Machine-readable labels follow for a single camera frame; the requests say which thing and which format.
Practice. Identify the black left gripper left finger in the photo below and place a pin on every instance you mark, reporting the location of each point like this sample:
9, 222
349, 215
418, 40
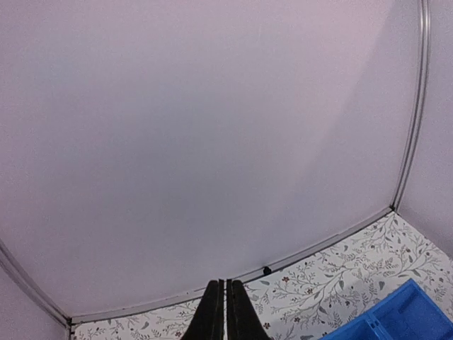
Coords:
208, 321

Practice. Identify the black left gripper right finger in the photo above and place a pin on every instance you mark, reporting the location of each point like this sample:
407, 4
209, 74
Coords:
242, 322

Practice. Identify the floral tablecloth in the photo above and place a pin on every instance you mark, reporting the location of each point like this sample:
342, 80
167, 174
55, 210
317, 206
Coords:
326, 290

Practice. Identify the blue plastic bin far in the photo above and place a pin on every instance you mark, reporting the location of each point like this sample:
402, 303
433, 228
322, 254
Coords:
361, 328

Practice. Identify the blue plastic bin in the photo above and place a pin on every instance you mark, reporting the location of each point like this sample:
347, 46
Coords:
408, 313
361, 328

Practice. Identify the blue plastic bin middle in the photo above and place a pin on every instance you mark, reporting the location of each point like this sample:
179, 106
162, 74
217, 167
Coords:
408, 313

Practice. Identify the left aluminium corner post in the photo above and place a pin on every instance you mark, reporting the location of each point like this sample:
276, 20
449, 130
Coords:
19, 276

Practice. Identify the aluminium corner post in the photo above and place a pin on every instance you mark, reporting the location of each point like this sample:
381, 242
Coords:
417, 114
19, 276

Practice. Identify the right aluminium corner post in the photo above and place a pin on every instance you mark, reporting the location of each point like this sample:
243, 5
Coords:
417, 114

